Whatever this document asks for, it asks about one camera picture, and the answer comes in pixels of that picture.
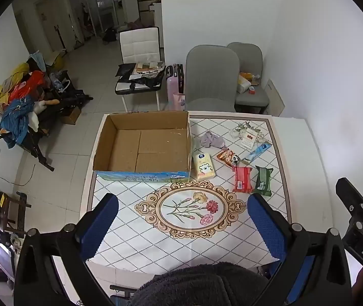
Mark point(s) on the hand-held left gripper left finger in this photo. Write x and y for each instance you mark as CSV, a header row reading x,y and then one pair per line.
x,y
100,226

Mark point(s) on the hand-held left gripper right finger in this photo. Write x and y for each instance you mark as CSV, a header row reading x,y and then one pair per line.
x,y
265,226

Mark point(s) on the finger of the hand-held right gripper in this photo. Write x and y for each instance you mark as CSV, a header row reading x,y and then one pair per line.
x,y
353,199

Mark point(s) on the green tissue packet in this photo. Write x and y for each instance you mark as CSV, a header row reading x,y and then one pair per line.
x,y
263,180

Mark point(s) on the red tissue packet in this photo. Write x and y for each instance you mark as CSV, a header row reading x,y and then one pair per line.
x,y
242,180

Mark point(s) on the blue white tube packet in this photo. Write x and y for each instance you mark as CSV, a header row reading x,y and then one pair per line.
x,y
257,152

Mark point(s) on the orange panda snack packet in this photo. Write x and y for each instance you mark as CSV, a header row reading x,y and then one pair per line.
x,y
227,157

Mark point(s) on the yellow tissue pack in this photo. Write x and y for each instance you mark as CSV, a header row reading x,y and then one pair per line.
x,y
204,166

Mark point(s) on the white cigarette box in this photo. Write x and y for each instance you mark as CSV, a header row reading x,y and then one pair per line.
x,y
249,139

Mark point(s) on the purple sock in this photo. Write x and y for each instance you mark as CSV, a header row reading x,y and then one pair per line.
x,y
210,140

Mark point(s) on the patterned floral tablecloth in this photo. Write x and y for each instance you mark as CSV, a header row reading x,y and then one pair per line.
x,y
156,239

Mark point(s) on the dark fleece clothing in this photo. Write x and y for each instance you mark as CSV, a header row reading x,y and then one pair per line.
x,y
197,287

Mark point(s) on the small brown cardboard box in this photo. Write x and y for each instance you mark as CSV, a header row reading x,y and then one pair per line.
x,y
71,114

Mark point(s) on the white leaning board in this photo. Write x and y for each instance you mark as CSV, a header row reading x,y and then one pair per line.
x,y
276,97

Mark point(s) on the black folding rack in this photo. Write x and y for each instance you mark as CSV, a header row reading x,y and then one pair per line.
x,y
57,102

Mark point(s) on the pile of colourful clothes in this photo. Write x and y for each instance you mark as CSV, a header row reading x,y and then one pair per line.
x,y
17,105

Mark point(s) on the pink printed bag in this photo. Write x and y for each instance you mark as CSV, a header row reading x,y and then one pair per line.
x,y
178,102

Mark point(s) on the black bag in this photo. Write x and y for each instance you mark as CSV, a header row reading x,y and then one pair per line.
x,y
138,81

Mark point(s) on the orange drink bottle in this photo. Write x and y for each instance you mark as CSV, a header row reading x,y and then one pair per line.
x,y
247,76

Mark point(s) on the grey upholstered chair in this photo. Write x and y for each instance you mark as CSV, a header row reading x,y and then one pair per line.
x,y
248,59
211,76

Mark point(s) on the pink suitcase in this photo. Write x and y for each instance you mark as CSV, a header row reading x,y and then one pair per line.
x,y
175,81

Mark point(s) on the white padded chair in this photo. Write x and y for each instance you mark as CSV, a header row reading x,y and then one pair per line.
x,y
138,46

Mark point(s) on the black backpack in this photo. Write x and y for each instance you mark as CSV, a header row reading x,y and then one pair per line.
x,y
109,35

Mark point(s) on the white cabinet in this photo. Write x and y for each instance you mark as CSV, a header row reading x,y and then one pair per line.
x,y
156,14

